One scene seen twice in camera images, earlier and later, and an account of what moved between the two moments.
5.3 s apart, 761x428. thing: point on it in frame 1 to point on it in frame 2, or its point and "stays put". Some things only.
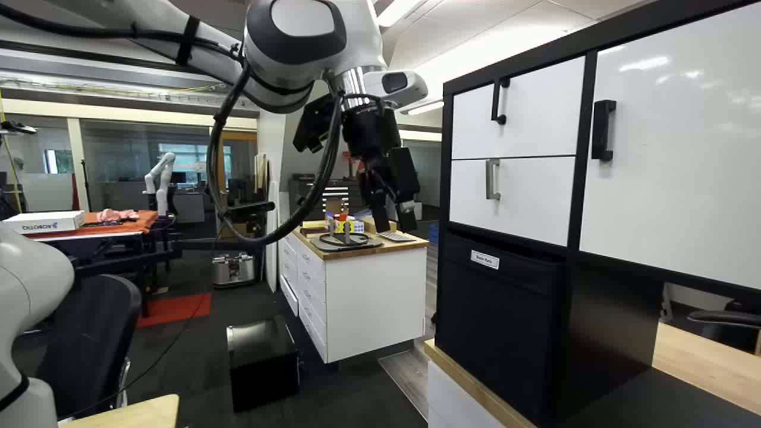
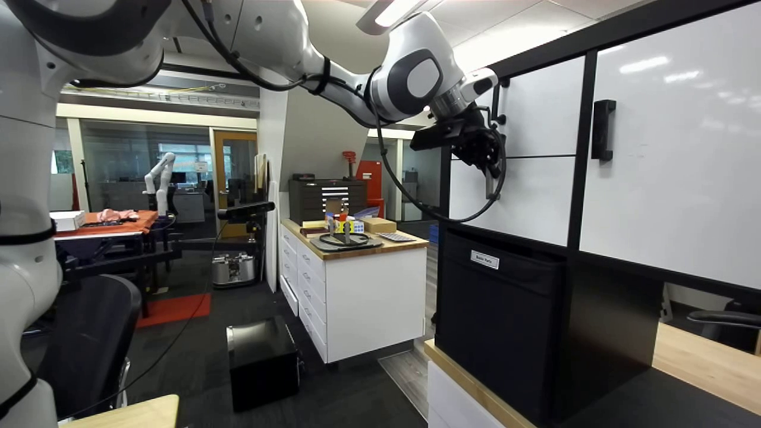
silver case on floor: (231, 267) stays put
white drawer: (534, 115) stays put
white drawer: (526, 198) stays put
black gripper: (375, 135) to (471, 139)
